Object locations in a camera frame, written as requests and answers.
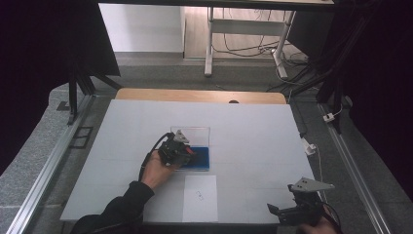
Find aluminium rail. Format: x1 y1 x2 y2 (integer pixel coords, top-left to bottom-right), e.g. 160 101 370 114
6 94 95 234
317 102 393 234

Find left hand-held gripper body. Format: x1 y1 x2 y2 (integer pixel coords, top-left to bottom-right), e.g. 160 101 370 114
157 129 197 169

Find black floor cables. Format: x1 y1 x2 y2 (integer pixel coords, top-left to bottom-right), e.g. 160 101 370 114
212 9 320 94

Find white paper sheet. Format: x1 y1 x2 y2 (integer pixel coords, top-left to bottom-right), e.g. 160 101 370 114
181 175 219 223

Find person's right hand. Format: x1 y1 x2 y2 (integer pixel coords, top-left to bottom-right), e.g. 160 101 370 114
297 215 343 234

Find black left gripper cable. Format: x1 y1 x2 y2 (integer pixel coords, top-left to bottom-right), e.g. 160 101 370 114
138 131 175 182

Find dark curtain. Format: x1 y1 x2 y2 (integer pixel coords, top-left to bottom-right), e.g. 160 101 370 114
0 0 123 172
324 0 413 203

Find black metal stand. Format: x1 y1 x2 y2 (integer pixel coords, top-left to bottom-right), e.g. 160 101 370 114
266 0 383 135
56 62 124 127

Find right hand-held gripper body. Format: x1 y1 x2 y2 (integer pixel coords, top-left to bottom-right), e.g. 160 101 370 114
278 176 336 227

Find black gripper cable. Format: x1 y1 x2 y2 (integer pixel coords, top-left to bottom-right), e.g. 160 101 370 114
138 131 175 182
319 200 343 233

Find white power plug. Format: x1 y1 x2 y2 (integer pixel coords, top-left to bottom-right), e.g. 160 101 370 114
301 137 318 157

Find blue ink pad case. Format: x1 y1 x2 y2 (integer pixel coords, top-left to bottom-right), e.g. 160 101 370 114
169 126 211 173

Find person's left hand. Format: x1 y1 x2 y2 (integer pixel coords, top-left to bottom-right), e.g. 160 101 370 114
140 150 181 191

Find white desk frame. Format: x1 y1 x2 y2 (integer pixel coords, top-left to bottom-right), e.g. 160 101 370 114
204 6 297 79

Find black floor bracket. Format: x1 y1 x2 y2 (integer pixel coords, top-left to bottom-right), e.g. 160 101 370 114
68 126 94 150

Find large white board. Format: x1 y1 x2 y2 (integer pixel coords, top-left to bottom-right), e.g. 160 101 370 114
59 98 315 225

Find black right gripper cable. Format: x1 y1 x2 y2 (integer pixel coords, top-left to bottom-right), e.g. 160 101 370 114
319 200 343 233

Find wooden table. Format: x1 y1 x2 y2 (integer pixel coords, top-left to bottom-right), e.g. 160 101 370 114
115 87 287 105

